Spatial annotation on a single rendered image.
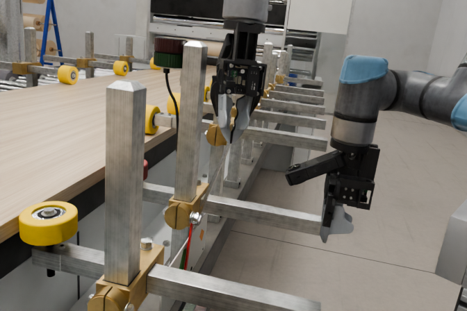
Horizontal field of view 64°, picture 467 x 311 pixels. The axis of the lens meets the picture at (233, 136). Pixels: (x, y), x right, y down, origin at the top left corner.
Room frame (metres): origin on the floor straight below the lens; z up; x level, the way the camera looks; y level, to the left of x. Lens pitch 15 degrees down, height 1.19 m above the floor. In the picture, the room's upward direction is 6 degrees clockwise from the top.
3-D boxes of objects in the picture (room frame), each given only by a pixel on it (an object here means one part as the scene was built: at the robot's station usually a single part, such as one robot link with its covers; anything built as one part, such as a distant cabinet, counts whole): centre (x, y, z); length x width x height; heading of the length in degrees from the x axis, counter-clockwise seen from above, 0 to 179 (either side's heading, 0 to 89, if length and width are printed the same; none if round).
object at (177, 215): (0.71, 0.08, 0.85); 0.13 x 0.06 x 0.05; 169
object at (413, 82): (0.68, -0.32, 1.12); 0.11 x 0.11 x 0.08; 20
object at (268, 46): (1.67, -0.11, 0.93); 0.03 x 0.03 x 0.48; 79
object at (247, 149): (1.42, -0.06, 0.86); 0.03 x 0.03 x 0.48; 79
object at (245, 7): (0.65, 0.00, 1.23); 0.08 x 0.08 x 0.05
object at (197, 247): (0.65, 0.07, 0.75); 0.26 x 0.01 x 0.10; 169
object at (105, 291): (0.46, 0.13, 0.84); 0.13 x 0.06 x 0.05; 169
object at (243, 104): (0.64, -0.01, 1.05); 0.06 x 0.03 x 0.09; 10
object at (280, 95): (1.70, -0.14, 0.95); 0.50 x 0.04 x 0.04; 79
